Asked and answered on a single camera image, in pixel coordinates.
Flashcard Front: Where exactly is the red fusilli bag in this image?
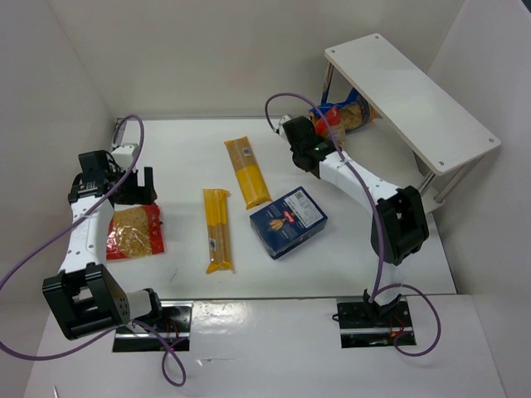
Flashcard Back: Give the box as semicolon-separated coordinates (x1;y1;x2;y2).
314;106;346;147
106;203;165;260

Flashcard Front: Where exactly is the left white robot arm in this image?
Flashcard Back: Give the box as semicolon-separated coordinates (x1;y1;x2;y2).
42;144;163;340

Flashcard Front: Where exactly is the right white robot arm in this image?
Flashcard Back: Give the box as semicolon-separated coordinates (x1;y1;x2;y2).
277;115;429;321

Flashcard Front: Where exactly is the blue pasta bag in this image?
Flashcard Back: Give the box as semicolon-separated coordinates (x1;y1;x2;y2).
309;89;378;136

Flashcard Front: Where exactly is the blue Barilla pasta box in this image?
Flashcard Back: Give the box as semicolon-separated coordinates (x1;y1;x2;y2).
250;187;329;260

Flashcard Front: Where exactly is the white two-tier shelf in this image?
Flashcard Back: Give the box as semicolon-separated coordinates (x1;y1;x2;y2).
324;33;500;212

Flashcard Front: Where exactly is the yellow spaghetti pack right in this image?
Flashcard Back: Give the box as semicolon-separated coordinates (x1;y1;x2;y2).
224;136;272;210

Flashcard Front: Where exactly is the yellow spaghetti pack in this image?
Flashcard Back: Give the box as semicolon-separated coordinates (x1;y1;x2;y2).
202;188;234;274
224;136;272;210

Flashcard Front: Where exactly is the yellow spaghetti pack left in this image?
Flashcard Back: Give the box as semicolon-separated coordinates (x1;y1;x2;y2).
202;188;234;274

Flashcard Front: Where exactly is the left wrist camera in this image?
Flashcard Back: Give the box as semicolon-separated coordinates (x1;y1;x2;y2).
111;143;138;169

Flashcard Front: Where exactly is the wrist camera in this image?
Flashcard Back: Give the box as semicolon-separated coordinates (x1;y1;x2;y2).
276;114;292;136
111;143;138;169

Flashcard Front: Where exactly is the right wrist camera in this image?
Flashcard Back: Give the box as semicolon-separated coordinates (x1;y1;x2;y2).
276;114;292;136

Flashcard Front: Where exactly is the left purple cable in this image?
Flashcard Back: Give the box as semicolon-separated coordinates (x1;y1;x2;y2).
0;114;188;387

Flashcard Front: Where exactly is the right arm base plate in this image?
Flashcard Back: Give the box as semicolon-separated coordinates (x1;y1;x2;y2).
331;297;417;349

